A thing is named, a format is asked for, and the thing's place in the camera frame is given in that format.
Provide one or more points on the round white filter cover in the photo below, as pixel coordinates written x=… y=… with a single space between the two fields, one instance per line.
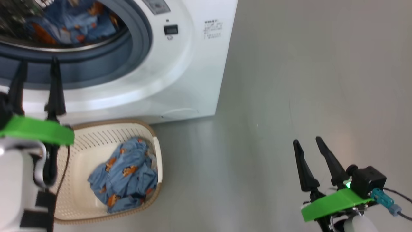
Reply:
x=180 y=113

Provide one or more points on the small printed text label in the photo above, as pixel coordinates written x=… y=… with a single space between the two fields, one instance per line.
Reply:
x=213 y=29

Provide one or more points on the teal right camera connector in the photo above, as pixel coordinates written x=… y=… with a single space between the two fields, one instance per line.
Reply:
x=384 y=199

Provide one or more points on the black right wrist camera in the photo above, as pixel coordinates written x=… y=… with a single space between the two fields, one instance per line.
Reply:
x=368 y=180

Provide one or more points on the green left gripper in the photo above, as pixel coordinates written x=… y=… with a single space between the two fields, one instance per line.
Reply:
x=35 y=129

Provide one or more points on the grey warning sticker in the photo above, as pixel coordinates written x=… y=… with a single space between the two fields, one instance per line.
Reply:
x=156 y=6

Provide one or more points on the blue patterned cloth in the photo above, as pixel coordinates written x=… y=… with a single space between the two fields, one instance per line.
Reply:
x=125 y=177
x=74 y=22

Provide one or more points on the white front-load washing machine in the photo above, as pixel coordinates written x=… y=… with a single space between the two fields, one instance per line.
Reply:
x=199 y=64

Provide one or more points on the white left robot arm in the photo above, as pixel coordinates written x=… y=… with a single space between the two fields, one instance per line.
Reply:
x=16 y=180

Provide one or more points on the cream perforated laundry basket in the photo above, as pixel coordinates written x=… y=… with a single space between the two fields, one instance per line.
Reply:
x=80 y=154

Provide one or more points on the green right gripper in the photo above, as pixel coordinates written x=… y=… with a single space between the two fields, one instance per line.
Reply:
x=334 y=203

